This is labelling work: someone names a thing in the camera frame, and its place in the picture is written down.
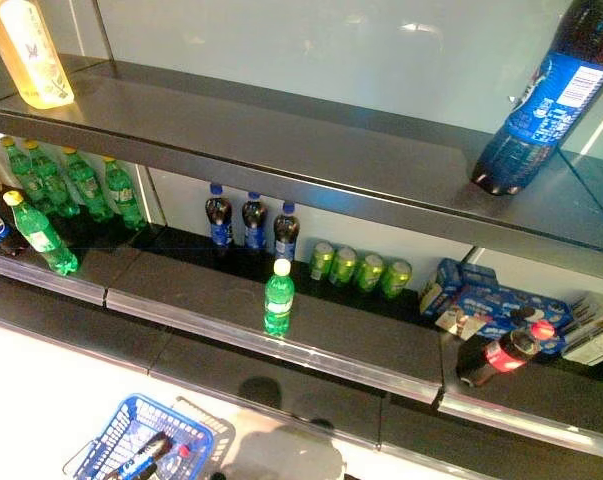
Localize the Coca-Cola bottle red label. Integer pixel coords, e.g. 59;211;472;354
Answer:
454;319;557;389

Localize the clear water bottle red cap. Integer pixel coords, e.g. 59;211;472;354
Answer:
153;442;192;479

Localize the blue plastic shopping basket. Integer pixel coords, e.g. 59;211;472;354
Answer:
63;394;216;480

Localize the black store shelf board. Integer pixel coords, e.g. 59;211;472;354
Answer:
0;277;603;480
0;53;603;282
0;219;603;459

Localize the clear plastic price rail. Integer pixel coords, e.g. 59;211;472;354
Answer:
104;288;441;405
436;387;603;459
0;247;107;307

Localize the large Pepsi cola bottle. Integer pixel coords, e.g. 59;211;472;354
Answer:
470;0;603;196

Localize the white grey snack box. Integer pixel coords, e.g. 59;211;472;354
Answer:
560;292;603;366

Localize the blue Oreo box cone picture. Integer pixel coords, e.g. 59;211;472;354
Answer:
434;284;572;356

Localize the blue Oreo cookie box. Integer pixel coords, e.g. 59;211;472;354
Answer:
419;257;462;317
458;262;500;291

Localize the large yellow tea bottle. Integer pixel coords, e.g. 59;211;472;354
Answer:
0;0;76;110

